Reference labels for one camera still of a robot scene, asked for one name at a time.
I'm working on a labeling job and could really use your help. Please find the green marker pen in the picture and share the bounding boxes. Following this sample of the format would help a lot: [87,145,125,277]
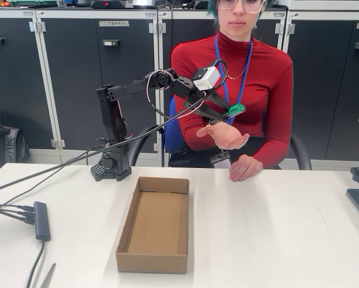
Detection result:
[222,103,246,118]

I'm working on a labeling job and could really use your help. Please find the right forearm red sleeve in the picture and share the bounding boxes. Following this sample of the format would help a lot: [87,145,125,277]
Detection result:
[179,115,225,152]

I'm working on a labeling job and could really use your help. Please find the left forearm red sleeve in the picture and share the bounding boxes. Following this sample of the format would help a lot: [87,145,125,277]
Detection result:
[251,131,291,169]

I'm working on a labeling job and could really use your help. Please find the person in red top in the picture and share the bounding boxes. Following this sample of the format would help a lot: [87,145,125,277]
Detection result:
[168,0,294,169]

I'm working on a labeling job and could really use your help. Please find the person's right hand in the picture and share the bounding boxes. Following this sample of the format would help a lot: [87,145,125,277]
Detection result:
[196,124,251,151]

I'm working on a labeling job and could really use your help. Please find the person's left hand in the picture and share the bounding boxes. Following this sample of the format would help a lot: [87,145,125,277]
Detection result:
[228,154,264,183]

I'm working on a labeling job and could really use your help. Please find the white ID badge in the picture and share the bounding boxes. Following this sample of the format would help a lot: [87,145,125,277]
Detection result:
[209,151,233,169]

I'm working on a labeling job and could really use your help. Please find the office chair with blue back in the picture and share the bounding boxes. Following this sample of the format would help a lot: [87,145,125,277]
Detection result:
[128,95,313,171]

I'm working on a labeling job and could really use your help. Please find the thin-framed glasses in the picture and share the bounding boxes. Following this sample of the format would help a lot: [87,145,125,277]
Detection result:
[217,0,269,14]

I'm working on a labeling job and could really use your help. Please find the black device red triangle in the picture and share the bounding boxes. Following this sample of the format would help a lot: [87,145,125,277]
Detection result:
[90,0,134,9]

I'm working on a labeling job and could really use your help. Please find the brown cardboard box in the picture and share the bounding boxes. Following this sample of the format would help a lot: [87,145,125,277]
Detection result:
[115,176,191,275]

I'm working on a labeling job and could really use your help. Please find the green tray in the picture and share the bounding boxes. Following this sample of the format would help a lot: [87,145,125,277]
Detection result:
[10,0,59,7]

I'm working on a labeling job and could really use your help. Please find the black backpack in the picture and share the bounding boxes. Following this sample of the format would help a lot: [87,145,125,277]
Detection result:
[0,122,31,178]

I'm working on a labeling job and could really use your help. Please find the grey USB hub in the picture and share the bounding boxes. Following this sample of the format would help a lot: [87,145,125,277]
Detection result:
[32,201,52,242]

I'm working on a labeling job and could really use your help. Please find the grey pointed blade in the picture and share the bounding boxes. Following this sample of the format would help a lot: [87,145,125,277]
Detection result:
[38,263,57,288]

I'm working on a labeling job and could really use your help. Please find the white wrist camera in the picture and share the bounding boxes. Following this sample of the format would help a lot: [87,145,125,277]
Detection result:
[192,66,221,91]

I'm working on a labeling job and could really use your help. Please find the blue lanyard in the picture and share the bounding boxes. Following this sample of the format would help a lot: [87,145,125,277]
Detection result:
[214,34,254,158]

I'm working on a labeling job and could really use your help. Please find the thin gold necklace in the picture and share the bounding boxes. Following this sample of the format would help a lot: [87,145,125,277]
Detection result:
[219,55,249,80]

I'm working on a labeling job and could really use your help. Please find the white red servo wire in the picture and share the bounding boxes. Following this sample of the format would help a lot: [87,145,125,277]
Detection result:
[145,69,180,120]

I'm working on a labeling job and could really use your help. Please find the thick black camera cable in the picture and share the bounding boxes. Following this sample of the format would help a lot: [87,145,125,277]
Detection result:
[0,58,230,218]

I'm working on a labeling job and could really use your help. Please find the thin black cable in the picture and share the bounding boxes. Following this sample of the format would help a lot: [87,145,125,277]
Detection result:
[0,137,108,211]

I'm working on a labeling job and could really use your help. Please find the black cable with plug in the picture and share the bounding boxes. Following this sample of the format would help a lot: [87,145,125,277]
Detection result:
[0,209,35,225]

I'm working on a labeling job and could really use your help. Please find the grey hub cable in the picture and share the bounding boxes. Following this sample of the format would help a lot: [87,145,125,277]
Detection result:
[25,239,47,288]

